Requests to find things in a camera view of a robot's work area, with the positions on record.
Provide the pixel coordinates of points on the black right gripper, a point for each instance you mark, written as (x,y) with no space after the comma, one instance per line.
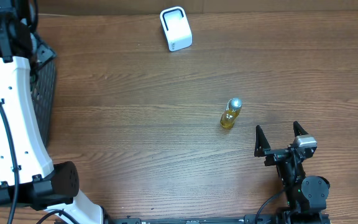
(275,155)

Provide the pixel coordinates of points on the yellow liquid bottle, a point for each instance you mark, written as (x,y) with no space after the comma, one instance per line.
(231,112)

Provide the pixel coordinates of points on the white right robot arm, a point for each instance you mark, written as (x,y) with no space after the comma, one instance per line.
(306,195)

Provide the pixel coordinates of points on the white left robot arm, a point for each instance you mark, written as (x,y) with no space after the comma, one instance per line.
(28,176)

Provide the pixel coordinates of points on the white barcode scanner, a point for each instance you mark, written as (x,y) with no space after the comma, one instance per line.
(176,28)

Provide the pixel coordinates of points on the grey plastic mesh basket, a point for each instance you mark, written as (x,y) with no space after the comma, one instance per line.
(42,85)

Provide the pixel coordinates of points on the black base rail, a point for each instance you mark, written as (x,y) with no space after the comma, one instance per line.
(247,219)

